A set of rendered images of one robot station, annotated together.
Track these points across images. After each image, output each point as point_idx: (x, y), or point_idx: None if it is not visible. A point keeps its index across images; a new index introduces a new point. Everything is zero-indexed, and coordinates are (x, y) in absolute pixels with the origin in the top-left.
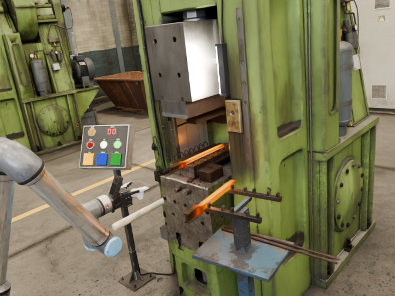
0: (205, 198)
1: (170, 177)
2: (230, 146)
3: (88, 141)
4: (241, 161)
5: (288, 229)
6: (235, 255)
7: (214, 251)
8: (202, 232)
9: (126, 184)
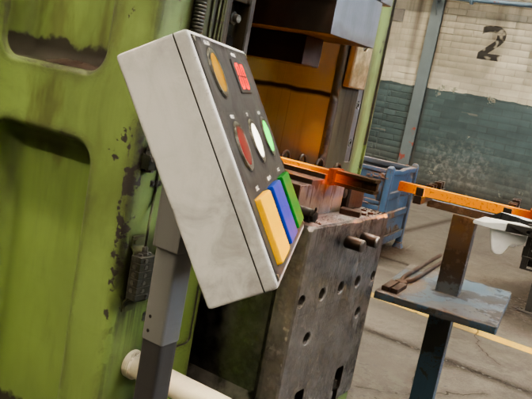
0: (381, 239)
1: (327, 222)
2: (333, 123)
3: (236, 129)
4: (339, 154)
5: None
6: (471, 298)
7: (473, 309)
8: (351, 336)
9: (506, 221)
